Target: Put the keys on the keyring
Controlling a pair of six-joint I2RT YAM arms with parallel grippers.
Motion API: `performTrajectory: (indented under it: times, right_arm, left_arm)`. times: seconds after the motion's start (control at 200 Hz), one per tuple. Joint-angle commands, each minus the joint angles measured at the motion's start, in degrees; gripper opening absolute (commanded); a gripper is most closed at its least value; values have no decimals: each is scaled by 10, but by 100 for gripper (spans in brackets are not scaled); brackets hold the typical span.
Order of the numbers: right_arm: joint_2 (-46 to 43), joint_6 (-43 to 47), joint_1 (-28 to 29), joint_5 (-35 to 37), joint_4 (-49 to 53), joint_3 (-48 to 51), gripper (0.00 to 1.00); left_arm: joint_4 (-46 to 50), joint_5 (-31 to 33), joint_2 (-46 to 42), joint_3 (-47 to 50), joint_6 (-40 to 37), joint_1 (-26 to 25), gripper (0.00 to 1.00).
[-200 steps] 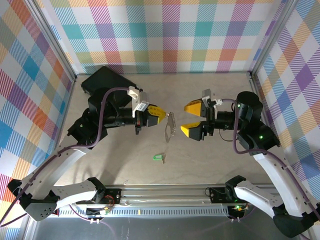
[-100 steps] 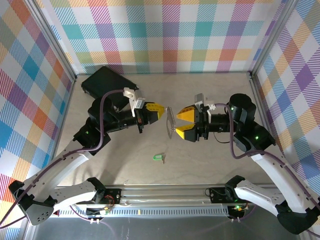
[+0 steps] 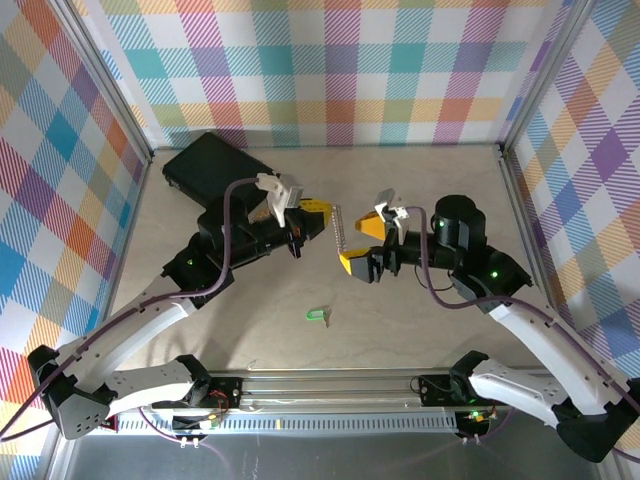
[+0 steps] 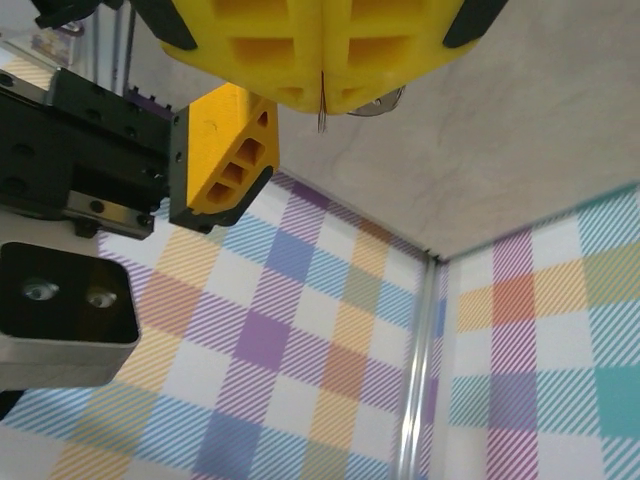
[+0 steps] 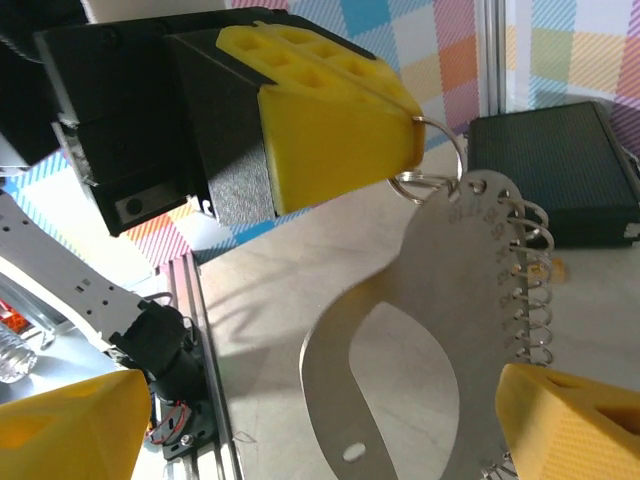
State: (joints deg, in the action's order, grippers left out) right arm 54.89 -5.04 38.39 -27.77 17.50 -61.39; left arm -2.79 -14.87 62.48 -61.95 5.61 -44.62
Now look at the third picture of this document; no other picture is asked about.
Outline black hard case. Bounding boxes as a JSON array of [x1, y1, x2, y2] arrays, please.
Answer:
[[162, 131, 279, 207]]

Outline aluminium frame post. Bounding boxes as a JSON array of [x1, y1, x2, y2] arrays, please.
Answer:
[[49, 0, 154, 166], [497, 0, 601, 157]]

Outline white perforated cable duct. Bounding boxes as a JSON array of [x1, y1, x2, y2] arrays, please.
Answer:
[[115, 410, 462, 434]]

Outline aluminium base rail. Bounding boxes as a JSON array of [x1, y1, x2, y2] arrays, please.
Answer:
[[234, 369, 426, 412]]

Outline small circuit board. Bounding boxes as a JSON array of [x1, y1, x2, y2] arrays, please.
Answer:
[[457, 408, 497, 434], [172, 412, 224, 433]]

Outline aluminium frame floor rail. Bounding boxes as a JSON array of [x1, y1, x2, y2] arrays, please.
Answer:
[[47, 157, 154, 480], [497, 144, 565, 312]]

